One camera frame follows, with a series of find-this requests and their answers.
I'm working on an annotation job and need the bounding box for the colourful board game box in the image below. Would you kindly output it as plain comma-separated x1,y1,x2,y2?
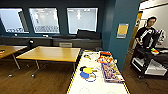
100,62,126,84

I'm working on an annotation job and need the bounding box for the orange game box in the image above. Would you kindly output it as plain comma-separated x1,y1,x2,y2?
96,50,116,65

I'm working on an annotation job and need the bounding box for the white crumpled plastic item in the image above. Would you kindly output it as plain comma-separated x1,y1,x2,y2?
82,51,98,63

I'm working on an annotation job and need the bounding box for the yellow wall poster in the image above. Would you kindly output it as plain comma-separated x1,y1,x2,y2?
116,22,130,40

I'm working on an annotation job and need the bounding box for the wooden top table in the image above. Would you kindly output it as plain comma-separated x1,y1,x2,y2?
0,44,28,78
15,45,82,79

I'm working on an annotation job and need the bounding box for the brown wooden door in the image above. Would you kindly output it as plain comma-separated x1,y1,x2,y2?
132,11,144,44

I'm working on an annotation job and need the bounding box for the light grey cushion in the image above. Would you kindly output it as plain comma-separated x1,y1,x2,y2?
58,41,73,48

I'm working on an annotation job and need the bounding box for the person in black jacket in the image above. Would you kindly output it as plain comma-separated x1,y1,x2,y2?
134,15,161,51

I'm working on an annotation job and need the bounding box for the black round paddle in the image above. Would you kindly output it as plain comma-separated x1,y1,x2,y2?
79,66,88,72

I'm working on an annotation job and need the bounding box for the small yellow table item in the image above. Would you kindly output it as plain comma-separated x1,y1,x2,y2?
0,49,6,55

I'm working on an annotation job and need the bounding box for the interior glass window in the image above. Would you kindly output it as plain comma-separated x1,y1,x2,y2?
0,8,30,34
66,7,100,35
28,7,61,34

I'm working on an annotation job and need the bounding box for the dark bench sofa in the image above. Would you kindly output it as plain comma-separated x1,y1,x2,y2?
0,29,104,51

